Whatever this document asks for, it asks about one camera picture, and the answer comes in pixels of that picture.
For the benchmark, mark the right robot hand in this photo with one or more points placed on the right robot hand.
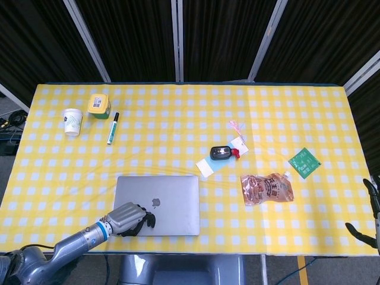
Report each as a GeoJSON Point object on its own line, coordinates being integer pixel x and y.
{"type": "Point", "coordinates": [372, 216]}

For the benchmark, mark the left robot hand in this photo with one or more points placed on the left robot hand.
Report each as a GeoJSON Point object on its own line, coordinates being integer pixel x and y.
{"type": "Point", "coordinates": [132, 218]}

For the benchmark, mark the grey laptop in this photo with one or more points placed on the grey laptop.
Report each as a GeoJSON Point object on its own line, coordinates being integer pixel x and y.
{"type": "Point", "coordinates": [160, 205]}

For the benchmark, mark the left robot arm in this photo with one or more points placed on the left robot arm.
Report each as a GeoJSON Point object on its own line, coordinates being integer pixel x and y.
{"type": "Point", "coordinates": [50, 252]}

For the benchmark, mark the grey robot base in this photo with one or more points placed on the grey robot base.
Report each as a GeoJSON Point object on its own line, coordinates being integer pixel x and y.
{"type": "Point", "coordinates": [181, 270]}

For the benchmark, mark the yellow checkered tablecloth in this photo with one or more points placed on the yellow checkered tablecloth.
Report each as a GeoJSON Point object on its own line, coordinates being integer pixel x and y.
{"type": "Point", "coordinates": [190, 166]}

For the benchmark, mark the green sachet packet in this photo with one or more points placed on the green sachet packet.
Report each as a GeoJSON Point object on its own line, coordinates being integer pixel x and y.
{"type": "Point", "coordinates": [305, 163]}

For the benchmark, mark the green white marker pen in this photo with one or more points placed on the green white marker pen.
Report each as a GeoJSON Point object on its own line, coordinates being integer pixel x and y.
{"type": "Point", "coordinates": [113, 128]}

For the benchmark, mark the white blue bookmark card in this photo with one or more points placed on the white blue bookmark card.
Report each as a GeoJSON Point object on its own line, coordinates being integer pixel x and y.
{"type": "Point", "coordinates": [213, 166]}

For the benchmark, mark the black car key fob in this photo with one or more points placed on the black car key fob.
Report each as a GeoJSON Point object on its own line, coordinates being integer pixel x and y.
{"type": "Point", "coordinates": [220, 152]}

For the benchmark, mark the orange snack pouch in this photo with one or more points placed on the orange snack pouch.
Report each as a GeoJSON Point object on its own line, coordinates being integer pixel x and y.
{"type": "Point", "coordinates": [265, 190]}

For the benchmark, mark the white paper cup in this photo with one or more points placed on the white paper cup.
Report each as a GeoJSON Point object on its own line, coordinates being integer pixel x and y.
{"type": "Point", "coordinates": [72, 121]}

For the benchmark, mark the yellow lidded container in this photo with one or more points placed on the yellow lidded container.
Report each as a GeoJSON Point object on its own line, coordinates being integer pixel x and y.
{"type": "Point", "coordinates": [99, 106]}

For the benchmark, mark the white table leg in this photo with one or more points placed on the white table leg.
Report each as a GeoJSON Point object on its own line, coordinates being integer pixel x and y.
{"type": "Point", "coordinates": [264, 269]}

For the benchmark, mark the black folding screen partition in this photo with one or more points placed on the black folding screen partition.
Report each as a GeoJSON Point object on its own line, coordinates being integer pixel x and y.
{"type": "Point", "coordinates": [190, 38]}

